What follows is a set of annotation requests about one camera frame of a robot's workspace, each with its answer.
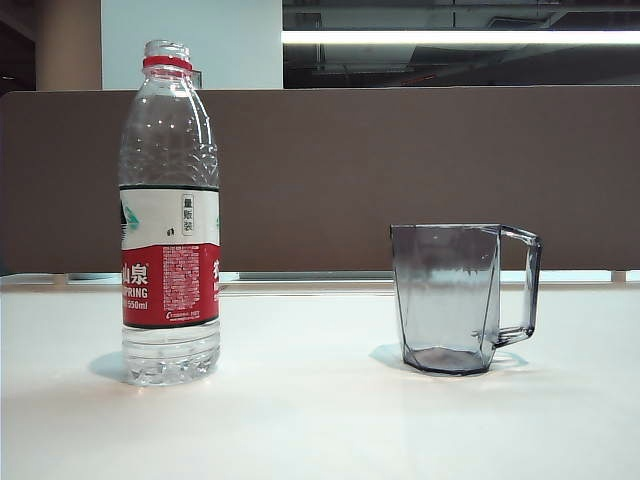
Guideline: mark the white ceiling light strip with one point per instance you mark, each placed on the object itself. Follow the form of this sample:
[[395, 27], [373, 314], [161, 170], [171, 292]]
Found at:
[[450, 37]]

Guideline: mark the beige round column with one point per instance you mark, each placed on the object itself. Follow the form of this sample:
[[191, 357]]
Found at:
[[67, 45]]

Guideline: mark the small grey wall sign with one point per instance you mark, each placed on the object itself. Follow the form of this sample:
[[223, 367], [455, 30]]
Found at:
[[198, 80]]

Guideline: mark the beige partition support bracket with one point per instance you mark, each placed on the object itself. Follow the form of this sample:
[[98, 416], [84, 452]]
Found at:
[[620, 276], [60, 279]]

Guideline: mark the clear red-label mineral water bottle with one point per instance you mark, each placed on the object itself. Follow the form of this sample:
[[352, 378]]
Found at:
[[170, 280]]

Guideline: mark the brown desk partition panel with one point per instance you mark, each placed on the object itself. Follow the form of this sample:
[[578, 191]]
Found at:
[[325, 180]]

